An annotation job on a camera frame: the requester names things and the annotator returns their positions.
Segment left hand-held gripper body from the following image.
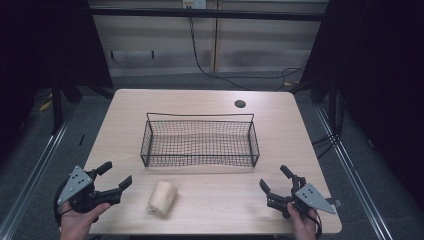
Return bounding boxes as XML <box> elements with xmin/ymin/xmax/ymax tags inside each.
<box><xmin>56</xmin><ymin>165</ymin><xmax>122</xmax><ymax>214</ymax></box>

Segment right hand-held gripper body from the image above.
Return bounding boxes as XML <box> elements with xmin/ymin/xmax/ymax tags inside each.
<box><xmin>266</xmin><ymin>174</ymin><xmax>337</xmax><ymax>220</ymax></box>

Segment black wire basket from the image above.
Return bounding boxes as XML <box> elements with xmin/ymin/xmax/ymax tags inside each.
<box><xmin>140</xmin><ymin>112</ymin><xmax>261</xmax><ymax>168</ymax></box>

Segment person's right hand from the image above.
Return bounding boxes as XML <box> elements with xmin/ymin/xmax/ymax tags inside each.
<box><xmin>286</xmin><ymin>201</ymin><xmax>318</xmax><ymax>240</ymax></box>

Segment person's left hand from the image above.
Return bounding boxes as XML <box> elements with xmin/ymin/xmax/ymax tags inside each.
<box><xmin>59</xmin><ymin>200</ymin><xmax>112</xmax><ymax>240</ymax></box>

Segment black metal stand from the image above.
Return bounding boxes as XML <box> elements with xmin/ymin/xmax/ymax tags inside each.
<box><xmin>289</xmin><ymin>74</ymin><xmax>344</xmax><ymax>138</ymax></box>
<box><xmin>50</xmin><ymin>74</ymin><xmax>83</xmax><ymax>136</ymax></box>

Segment black curtain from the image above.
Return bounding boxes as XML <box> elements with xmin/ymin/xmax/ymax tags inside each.
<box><xmin>0</xmin><ymin>0</ymin><xmax>114</xmax><ymax>161</ymax></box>
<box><xmin>301</xmin><ymin>0</ymin><xmax>424</xmax><ymax>204</ymax></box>

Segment black horizontal metal bar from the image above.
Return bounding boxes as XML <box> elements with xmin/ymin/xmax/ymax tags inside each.
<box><xmin>89</xmin><ymin>7</ymin><xmax>326</xmax><ymax>22</ymax></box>

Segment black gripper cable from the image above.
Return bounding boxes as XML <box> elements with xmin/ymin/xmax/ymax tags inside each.
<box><xmin>53</xmin><ymin>179</ymin><xmax>73</xmax><ymax>228</ymax></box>
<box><xmin>308</xmin><ymin>208</ymin><xmax>323</xmax><ymax>239</ymax></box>

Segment silver floor rail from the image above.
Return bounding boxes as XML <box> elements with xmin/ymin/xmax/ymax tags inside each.
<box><xmin>0</xmin><ymin>113</ymin><xmax>73</xmax><ymax>240</ymax></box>
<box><xmin>314</xmin><ymin>104</ymin><xmax>396</xmax><ymax>240</ymax></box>

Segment black floor cables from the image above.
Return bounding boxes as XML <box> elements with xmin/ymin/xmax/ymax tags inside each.
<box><xmin>311</xmin><ymin>89</ymin><xmax>346</xmax><ymax>159</ymax></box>

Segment black power cable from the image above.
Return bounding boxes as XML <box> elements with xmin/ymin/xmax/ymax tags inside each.
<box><xmin>188</xmin><ymin>16</ymin><xmax>306</xmax><ymax>92</ymax></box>

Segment white wall socket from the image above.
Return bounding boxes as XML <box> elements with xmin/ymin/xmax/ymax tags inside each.
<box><xmin>182</xmin><ymin>0</ymin><xmax>208</xmax><ymax>10</ymax></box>

